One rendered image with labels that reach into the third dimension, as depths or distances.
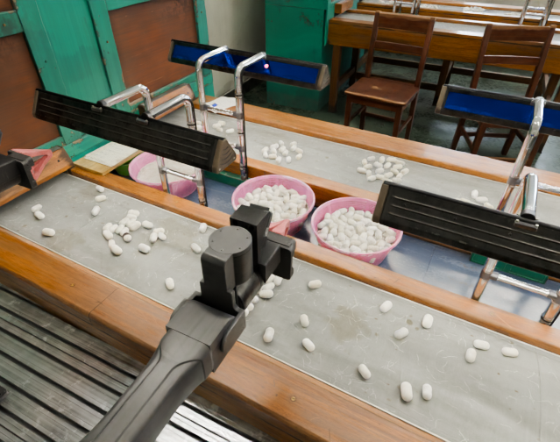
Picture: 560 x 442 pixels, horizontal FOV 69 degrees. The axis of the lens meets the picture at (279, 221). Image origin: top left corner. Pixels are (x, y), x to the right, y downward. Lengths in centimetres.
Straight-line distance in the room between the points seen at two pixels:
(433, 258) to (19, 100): 135
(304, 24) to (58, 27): 240
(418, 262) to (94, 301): 89
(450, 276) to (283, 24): 287
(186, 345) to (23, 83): 116
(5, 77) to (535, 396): 157
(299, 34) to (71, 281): 295
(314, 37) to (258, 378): 310
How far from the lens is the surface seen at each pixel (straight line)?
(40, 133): 158
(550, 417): 101
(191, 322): 53
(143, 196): 138
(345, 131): 173
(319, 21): 359
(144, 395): 49
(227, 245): 52
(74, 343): 114
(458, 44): 342
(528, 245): 77
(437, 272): 126
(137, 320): 100
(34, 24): 152
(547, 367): 107
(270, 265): 60
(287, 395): 85
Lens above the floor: 152
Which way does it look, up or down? 39 degrees down
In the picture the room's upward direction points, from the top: straight up
